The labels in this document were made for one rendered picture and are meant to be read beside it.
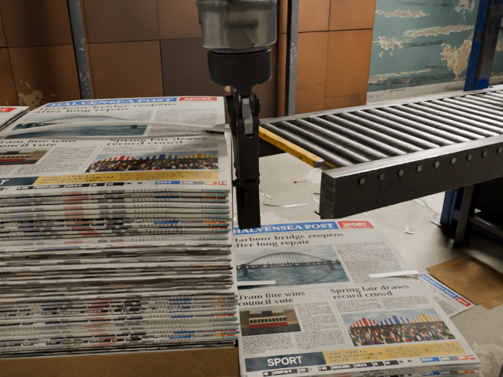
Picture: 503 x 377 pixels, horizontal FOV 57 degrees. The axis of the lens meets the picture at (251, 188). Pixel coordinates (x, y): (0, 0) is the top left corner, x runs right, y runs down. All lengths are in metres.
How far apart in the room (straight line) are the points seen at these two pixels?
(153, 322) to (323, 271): 0.32
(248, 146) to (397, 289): 0.31
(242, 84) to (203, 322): 0.26
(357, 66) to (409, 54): 0.83
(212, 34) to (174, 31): 3.69
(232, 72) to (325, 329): 0.33
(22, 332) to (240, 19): 0.39
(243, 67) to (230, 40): 0.03
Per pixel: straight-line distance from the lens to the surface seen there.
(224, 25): 0.53
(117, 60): 4.12
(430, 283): 2.27
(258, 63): 0.54
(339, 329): 0.62
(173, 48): 4.23
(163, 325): 0.50
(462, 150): 1.45
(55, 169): 0.50
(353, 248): 0.80
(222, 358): 0.53
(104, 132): 0.62
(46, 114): 0.73
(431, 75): 6.20
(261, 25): 0.53
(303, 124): 1.61
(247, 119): 0.53
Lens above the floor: 1.23
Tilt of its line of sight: 24 degrees down
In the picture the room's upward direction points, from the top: straight up
